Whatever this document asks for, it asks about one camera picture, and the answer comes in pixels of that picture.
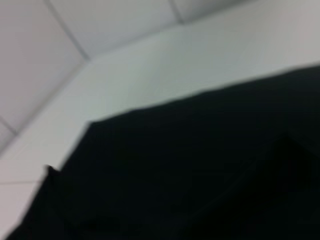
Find black shirt with FREE print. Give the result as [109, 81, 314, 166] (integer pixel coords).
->
[4, 62, 320, 240]

